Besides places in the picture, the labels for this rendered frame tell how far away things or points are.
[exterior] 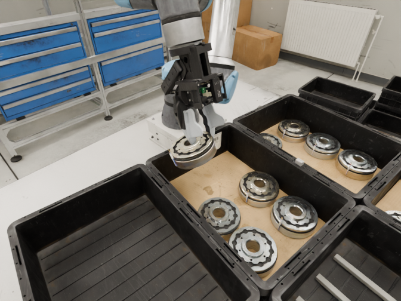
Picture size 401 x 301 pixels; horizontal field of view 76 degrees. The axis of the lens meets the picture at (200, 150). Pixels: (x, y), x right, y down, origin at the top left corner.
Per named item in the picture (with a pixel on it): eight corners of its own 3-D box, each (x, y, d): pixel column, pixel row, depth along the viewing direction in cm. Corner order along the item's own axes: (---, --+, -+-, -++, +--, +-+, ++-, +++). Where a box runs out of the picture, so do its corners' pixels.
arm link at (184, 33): (154, 28, 49) (187, 21, 53) (160, 53, 51) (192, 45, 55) (176, 20, 43) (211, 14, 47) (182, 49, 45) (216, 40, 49)
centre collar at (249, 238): (236, 243, 54) (236, 242, 54) (253, 233, 56) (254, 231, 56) (250, 263, 51) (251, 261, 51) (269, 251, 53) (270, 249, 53)
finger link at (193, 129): (199, 155, 53) (196, 110, 50) (182, 150, 57) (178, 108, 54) (210, 151, 54) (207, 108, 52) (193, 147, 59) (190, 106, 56)
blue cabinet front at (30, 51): (6, 120, 189) (-39, 42, 154) (95, 89, 230) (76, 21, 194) (7, 122, 188) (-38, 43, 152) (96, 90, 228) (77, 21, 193)
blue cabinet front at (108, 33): (103, 86, 234) (86, 19, 199) (163, 64, 274) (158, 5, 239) (105, 87, 233) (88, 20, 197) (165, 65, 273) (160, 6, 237)
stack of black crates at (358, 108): (283, 143, 198) (297, 89, 169) (301, 126, 215) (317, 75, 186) (335, 167, 177) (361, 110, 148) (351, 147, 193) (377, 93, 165)
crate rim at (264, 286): (144, 168, 66) (142, 160, 64) (229, 126, 80) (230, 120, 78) (263, 301, 41) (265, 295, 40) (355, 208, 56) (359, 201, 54)
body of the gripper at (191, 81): (201, 113, 49) (187, 46, 44) (176, 110, 55) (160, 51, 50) (228, 101, 53) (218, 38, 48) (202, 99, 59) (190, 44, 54)
